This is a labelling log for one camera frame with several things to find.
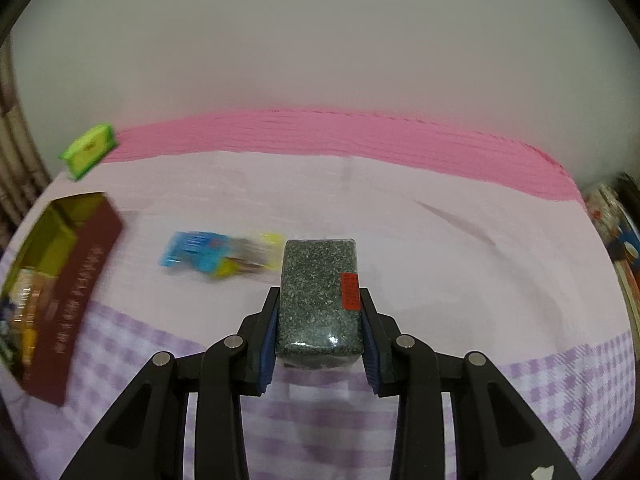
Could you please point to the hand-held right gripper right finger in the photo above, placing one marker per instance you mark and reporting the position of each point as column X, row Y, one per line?
column 372, row 360

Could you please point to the gold tin box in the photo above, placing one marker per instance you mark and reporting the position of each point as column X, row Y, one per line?
column 75, row 285

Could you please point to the dark speckled snack block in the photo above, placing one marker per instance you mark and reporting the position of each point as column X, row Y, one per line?
column 310, row 300

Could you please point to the pink mat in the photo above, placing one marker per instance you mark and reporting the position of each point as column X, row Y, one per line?
column 350, row 135

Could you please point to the colourful printed box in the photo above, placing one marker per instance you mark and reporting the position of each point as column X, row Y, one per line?
column 620, row 240

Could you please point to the yellow snack packet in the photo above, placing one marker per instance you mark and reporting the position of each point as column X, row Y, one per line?
column 235, row 266

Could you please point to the green tissue pack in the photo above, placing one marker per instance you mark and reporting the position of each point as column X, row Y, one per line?
column 87, row 150

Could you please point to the blue snack packet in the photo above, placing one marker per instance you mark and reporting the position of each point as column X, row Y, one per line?
column 195, row 250

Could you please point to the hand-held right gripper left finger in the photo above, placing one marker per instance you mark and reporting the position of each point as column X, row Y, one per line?
column 267, row 355

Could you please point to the purple checked tablecloth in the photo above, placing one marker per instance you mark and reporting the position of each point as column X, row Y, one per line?
column 400, row 235

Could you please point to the patterned beige curtain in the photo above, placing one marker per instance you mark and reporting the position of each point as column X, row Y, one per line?
column 15, row 160

